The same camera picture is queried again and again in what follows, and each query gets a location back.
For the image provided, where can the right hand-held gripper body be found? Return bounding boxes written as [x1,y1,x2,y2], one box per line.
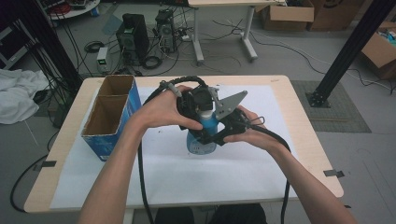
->
[217,105,254,140]

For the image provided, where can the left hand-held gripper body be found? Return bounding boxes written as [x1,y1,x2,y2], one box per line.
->
[176,85,249,132]

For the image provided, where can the blue bottle with white cap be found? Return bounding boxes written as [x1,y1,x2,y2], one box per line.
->
[186,106,219,156]

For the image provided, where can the person's right hand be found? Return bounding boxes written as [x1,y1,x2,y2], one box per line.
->
[222,105,282,152]

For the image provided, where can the person's left hand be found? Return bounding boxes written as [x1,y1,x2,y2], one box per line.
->
[132,85,204,132]

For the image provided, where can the white paper sheet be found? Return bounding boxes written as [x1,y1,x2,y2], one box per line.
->
[49,85,301,210]

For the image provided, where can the person's right leg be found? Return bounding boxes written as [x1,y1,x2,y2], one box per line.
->
[207,203,269,224]

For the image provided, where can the person's leg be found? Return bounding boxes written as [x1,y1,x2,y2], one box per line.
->
[207,203,269,224]
[154,206,196,224]

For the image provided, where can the person's left leg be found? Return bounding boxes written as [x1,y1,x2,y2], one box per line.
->
[154,206,196,224]

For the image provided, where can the black computer tower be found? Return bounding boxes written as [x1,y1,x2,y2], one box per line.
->
[115,12,150,63]

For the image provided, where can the small white power supply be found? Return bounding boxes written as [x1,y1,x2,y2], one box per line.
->
[95,46,109,75]

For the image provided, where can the white desk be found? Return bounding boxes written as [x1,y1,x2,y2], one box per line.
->
[187,0,288,63]

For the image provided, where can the black tape strip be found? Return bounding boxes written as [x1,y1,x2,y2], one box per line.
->
[322,169,346,179]
[33,160,58,172]

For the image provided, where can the white table leg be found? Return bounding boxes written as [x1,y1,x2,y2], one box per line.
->
[121,208,135,224]

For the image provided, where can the grey floor mat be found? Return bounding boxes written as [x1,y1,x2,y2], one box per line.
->
[290,79,373,134]

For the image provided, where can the open brown cardboard box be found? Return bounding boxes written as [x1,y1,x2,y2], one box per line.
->
[261,0,316,32]

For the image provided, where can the round white table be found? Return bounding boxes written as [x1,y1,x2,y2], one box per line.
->
[46,0,101,21]

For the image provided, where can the large closed cardboard box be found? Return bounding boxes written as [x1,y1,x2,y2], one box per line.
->
[306,0,366,32]

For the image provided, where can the black metal stand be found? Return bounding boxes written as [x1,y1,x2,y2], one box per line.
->
[8,0,82,91]

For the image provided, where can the cardboard box with blue contents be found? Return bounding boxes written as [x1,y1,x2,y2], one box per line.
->
[360,21,396,80]

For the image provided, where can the white cloth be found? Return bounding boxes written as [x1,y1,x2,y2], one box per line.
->
[0,68,51,126]

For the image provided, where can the grey cable plug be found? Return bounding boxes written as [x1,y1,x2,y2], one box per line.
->
[160,79,183,98]

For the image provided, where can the coiled black cable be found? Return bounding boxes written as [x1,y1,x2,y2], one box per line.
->
[141,54,163,70]
[83,40,106,54]

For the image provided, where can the open-frame computer tower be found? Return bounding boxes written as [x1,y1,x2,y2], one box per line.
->
[154,8,177,54]

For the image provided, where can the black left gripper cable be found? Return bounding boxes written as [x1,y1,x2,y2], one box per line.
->
[136,76,209,224]

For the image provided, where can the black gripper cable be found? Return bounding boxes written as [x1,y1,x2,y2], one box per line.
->
[136,76,209,224]
[245,116,292,224]

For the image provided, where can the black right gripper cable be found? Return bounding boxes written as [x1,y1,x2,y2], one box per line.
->
[245,116,292,224]

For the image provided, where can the black floor cable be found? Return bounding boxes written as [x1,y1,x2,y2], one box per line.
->
[214,18,394,91]

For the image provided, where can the black metal post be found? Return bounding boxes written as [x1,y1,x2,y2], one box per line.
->
[305,0,396,108]

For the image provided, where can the black cable beside table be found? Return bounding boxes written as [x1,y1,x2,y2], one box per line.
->
[9,153,51,214]

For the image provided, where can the grey metal frame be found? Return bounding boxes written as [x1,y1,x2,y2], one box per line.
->
[0,24,30,70]

